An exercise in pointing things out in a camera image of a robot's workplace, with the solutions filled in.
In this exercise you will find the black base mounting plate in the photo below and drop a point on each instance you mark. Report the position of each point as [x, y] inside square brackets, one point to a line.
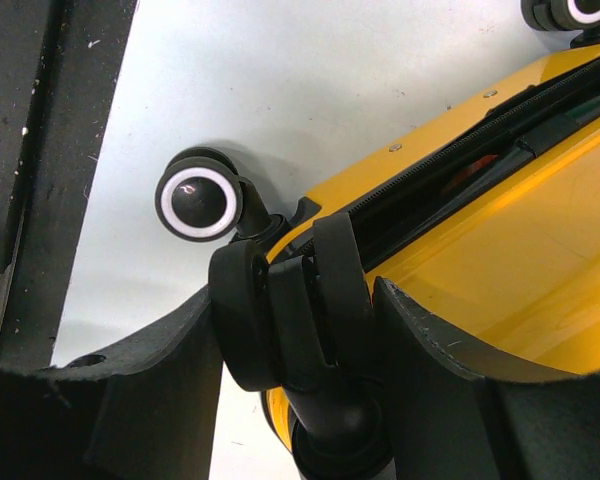
[59, 66]

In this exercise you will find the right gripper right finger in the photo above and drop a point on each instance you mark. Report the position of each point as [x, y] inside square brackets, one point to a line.
[459, 408]

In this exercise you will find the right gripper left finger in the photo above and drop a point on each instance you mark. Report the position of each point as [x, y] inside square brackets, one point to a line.
[150, 401]

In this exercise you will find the yellow Pikachu hard-shell suitcase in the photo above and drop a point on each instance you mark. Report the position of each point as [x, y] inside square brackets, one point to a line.
[488, 217]

